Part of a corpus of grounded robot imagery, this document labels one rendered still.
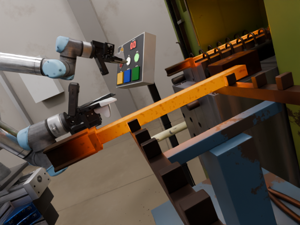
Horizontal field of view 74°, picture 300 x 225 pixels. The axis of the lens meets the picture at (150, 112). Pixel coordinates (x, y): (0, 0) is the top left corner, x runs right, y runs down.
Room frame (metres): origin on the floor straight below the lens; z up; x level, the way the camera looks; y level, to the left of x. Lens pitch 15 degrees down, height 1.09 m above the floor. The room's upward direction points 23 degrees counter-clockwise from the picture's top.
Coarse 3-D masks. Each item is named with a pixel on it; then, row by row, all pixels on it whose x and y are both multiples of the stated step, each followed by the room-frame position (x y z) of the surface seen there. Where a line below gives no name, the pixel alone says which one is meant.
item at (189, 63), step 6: (246, 36) 0.76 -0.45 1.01; (234, 42) 0.76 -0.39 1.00; (186, 60) 0.74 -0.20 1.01; (192, 60) 0.73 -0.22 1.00; (174, 66) 0.73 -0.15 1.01; (180, 66) 0.74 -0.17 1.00; (186, 66) 0.74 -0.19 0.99; (192, 66) 0.73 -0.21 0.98; (168, 72) 0.74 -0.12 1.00; (174, 72) 0.73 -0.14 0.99
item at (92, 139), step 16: (208, 80) 0.39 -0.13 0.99; (224, 80) 0.39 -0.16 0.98; (176, 96) 0.37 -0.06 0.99; (192, 96) 0.38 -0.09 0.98; (144, 112) 0.36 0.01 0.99; (160, 112) 0.36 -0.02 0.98; (112, 128) 0.35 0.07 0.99; (128, 128) 0.35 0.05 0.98; (64, 144) 0.34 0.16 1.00; (80, 144) 0.35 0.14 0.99; (96, 144) 0.34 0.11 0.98; (64, 160) 0.34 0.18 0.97; (80, 160) 0.34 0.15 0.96
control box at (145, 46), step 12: (144, 36) 1.17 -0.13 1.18; (120, 48) 1.42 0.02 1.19; (132, 48) 1.26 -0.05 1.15; (144, 48) 1.15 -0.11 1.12; (132, 60) 1.24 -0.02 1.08; (144, 60) 1.13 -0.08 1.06; (120, 72) 1.36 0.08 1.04; (144, 72) 1.12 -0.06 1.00; (120, 84) 1.34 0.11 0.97; (132, 84) 1.21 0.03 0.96; (144, 84) 1.18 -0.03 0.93
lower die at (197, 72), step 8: (248, 40) 0.74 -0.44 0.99; (264, 40) 0.71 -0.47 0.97; (224, 48) 0.74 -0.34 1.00; (240, 48) 0.69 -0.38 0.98; (248, 48) 0.70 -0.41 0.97; (272, 48) 0.71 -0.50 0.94; (216, 56) 0.68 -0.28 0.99; (224, 56) 0.69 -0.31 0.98; (264, 56) 0.70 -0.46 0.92; (200, 64) 0.69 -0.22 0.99; (208, 64) 0.68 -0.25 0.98; (184, 72) 0.86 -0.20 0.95; (192, 72) 0.78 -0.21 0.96; (200, 72) 0.71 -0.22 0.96; (192, 80) 0.80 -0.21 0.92; (200, 80) 0.73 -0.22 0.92
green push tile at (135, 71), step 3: (132, 69) 1.21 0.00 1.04; (135, 69) 1.18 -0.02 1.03; (138, 69) 1.15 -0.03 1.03; (132, 72) 1.20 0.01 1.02; (135, 72) 1.17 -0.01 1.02; (138, 72) 1.14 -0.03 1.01; (132, 75) 1.20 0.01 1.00; (135, 75) 1.16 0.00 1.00; (138, 75) 1.14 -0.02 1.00; (132, 78) 1.19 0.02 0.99; (135, 78) 1.16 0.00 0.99; (138, 78) 1.13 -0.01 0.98
